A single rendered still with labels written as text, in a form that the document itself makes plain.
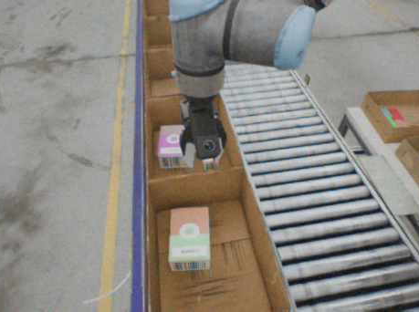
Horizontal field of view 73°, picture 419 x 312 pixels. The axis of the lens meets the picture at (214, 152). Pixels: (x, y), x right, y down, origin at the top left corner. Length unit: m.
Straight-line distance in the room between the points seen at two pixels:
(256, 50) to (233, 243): 0.61
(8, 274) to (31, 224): 0.32
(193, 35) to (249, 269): 0.65
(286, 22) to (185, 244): 0.61
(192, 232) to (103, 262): 1.17
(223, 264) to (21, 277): 1.47
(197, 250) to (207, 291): 0.11
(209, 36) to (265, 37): 0.08
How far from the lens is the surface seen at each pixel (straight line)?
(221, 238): 0.90
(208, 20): 0.45
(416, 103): 1.89
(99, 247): 2.00
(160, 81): 1.52
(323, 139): 1.47
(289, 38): 0.43
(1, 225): 2.39
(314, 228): 1.13
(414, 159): 1.43
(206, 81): 0.50
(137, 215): 0.95
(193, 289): 0.85
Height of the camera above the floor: 1.70
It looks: 47 degrees down
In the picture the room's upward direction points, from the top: straight up
